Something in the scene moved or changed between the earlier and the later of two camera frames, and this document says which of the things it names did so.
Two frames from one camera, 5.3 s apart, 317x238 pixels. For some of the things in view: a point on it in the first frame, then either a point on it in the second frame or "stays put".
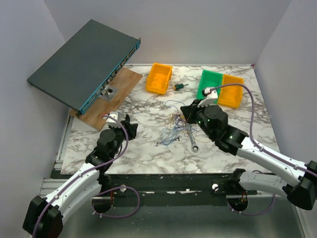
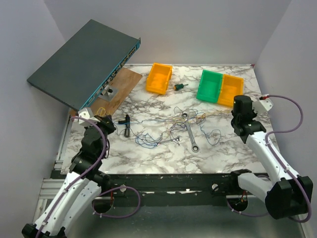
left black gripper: x=131 y=129 → x=107 y=122
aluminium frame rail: x=49 y=185 stays put
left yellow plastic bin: x=158 y=77 stays put
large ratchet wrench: x=195 y=147 stays put
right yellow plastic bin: x=231 y=95 stays put
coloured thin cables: x=177 y=126 → x=171 y=128
